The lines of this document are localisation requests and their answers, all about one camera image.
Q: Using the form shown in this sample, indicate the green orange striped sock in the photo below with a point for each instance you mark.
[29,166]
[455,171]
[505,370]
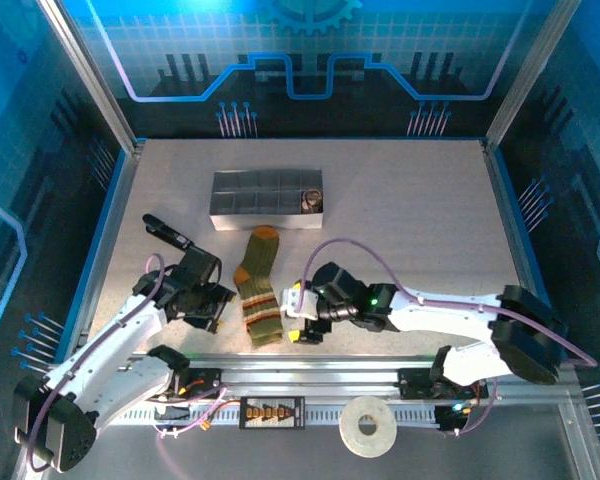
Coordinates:
[260,280]

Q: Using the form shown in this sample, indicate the beige brown argyle sock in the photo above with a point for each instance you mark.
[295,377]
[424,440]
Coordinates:
[311,200]

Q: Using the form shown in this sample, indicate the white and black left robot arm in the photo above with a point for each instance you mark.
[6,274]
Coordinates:
[105,360]

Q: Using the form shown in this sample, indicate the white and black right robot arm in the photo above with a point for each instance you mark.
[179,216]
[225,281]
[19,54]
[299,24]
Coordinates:
[445,315]

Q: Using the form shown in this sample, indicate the white tape roll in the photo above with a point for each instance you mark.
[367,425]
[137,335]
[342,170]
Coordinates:
[350,430]

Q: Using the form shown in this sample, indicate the grey divided organizer box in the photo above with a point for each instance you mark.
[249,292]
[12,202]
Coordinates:
[260,217]

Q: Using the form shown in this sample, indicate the black white connector block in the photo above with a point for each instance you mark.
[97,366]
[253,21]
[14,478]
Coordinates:
[172,412]

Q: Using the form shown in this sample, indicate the black power distribution board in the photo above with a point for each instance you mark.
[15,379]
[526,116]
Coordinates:
[260,412]

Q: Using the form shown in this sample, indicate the black controller board with LED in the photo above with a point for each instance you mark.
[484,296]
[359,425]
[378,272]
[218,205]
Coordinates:
[450,420]

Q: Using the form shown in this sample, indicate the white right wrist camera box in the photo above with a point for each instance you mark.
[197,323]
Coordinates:
[302,302]

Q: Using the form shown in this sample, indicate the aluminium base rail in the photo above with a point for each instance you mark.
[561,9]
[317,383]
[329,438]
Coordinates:
[305,372]

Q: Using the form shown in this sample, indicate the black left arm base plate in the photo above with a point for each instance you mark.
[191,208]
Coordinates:
[212,387]

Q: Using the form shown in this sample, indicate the aluminium table side rail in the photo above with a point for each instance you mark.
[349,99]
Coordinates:
[111,240]
[514,250]

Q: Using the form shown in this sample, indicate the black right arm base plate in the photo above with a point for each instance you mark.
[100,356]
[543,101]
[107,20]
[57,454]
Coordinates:
[415,385]

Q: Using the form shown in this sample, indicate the aluminium frame post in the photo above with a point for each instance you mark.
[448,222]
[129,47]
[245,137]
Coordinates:
[92,75]
[530,75]

